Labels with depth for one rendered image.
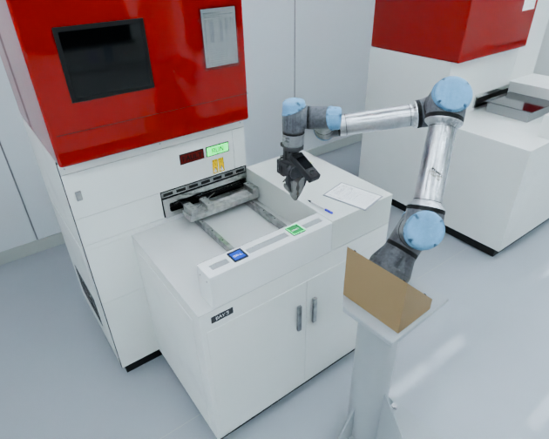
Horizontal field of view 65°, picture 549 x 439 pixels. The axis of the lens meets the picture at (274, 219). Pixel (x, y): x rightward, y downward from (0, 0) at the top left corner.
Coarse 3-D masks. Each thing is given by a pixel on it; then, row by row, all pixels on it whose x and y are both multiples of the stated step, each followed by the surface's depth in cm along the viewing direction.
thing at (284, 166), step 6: (282, 144) 149; (288, 150) 145; (294, 150) 145; (300, 150) 145; (282, 156) 153; (288, 156) 149; (282, 162) 150; (288, 162) 150; (282, 168) 152; (288, 168) 148; (294, 168) 148; (282, 174) 153; (294, 174) 149; (300, 174) 151
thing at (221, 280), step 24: (312, 216) 173; (264, 240) 160; (288, 240) 159; (312, 240) 166; (216, 264) 149; (240, 264) 148; (264, 264) 156; (288, 264) 164; (216, 288) 146; (240, 288) 153
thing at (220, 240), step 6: (198, 222) 194; (204, 222) 192; (204, 228) 190; (210, 228) 187; (210, 234) 187; (216, 234) 183; (216, 240) 183; (222, 240) 179; (222, 246) 180; (228, 246) 176
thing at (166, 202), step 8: (232, 176) 209; (240, 176) 211; (208, 184) 202; (216, 184) 204; (224, 184) 207; (184, 192) 196; (192, 192) 198; (224, 192) 209; (168, 200) 192; (176, 200) 195; (168, 208) 194; (176, 208) 198; (168, 216) 196
